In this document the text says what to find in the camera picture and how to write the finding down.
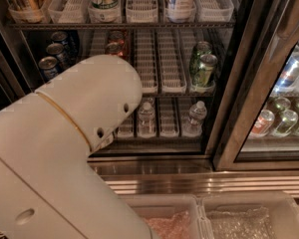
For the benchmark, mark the red coca cola can rear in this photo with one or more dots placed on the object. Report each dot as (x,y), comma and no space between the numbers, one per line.
(116,37)

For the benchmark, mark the blue pepsi can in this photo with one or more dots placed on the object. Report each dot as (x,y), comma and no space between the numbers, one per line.
(66,40)
(58,51)
(49,67)

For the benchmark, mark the orange can behind right door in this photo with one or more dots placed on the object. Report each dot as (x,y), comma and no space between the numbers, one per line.
(264,121)

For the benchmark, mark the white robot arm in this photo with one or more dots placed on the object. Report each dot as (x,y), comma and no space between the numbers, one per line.
(47,189)

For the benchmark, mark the closed right fridge door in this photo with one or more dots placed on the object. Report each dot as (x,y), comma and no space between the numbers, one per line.
(274,43)

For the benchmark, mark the green soda can rear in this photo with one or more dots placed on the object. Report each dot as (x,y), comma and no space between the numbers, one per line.
(199,49)

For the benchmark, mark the red coca cola can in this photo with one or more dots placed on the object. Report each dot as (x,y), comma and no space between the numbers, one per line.
(116,37)
(114,49)

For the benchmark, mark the redbull can behind right door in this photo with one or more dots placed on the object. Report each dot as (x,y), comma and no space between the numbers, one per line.
(289,75)

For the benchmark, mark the red coca cola can middle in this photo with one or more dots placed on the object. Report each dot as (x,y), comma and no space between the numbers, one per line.
(114,49)

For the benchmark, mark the water bottle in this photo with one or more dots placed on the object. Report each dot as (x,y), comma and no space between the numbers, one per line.
(196,116)
(146,120)

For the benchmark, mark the blue pepsi can rear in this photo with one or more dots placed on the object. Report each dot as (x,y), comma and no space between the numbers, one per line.
(66,40)

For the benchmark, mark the water bottle bottom centre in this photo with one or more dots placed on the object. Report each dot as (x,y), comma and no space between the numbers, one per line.
(146,120)

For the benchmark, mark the clear bin pink bubble wrap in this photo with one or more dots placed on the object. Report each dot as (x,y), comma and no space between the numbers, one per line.
(175,216)

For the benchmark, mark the green can behind right door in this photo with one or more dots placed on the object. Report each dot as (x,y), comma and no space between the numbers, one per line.
(284,123)

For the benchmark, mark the water bottle bottom right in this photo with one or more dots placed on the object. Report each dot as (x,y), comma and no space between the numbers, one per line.
(196,116)

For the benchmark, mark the blue pepsi can front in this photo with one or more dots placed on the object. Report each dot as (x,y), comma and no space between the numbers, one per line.
(49,67)

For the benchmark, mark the blue pepsi can middle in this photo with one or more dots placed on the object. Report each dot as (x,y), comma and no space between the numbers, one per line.
(58,51)

